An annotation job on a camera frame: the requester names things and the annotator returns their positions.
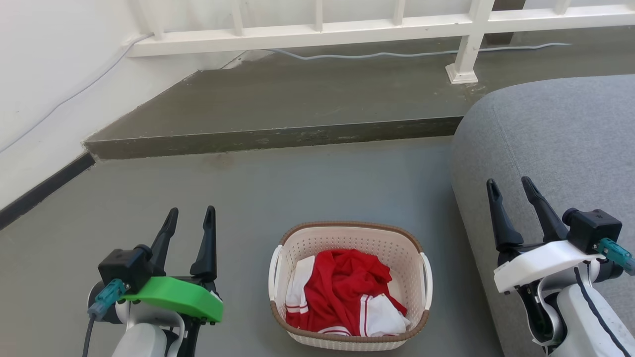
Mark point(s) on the teal camera plug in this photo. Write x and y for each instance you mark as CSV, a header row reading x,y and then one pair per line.
x,y
106,296
617,254

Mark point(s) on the black baseboard strip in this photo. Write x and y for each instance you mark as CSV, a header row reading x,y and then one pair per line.
x,y
49,186

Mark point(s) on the red and white garment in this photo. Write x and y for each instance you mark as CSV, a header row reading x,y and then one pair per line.
x,y
342,292

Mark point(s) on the raised grey concrete step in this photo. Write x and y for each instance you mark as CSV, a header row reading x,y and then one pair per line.
x,y
297,96

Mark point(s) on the white wooden railing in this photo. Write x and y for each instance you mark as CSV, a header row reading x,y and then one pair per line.
x,y
307,35

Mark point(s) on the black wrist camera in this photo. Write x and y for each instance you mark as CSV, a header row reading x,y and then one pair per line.
x,y
593,230
124,265

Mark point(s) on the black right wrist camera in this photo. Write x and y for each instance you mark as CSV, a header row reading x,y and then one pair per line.
x,y
593,230

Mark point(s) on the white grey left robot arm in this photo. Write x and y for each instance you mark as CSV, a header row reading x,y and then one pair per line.
x,y
144,337

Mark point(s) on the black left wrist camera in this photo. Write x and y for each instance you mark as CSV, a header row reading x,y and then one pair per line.
x,y
124,265

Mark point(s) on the teal left camera plug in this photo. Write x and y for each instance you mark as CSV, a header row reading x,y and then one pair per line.
x,y
106,296

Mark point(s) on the teal right camera plug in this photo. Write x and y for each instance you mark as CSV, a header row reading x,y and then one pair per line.
x,y
617,254

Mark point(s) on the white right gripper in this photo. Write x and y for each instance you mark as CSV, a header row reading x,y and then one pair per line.
x,y
540,263

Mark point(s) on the grey fabric sofa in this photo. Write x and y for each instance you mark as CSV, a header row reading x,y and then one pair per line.
x,y
560,134

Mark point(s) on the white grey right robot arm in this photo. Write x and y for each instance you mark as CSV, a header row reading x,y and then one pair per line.
x,y
580,322

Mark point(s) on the cream plastic laundry basket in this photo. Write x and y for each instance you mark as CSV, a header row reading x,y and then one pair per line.
x,y
347,235

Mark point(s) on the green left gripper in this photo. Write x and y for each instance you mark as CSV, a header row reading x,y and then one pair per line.
x,y
183,297

